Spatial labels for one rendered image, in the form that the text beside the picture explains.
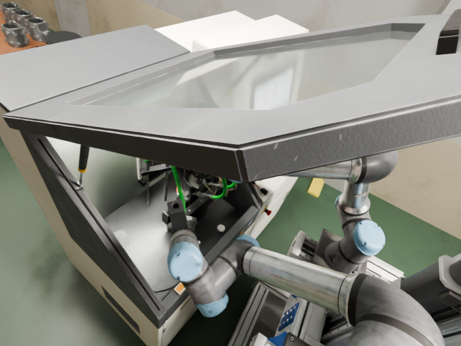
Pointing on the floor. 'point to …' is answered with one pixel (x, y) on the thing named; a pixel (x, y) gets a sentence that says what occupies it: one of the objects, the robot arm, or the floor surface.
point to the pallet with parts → (20, 29)
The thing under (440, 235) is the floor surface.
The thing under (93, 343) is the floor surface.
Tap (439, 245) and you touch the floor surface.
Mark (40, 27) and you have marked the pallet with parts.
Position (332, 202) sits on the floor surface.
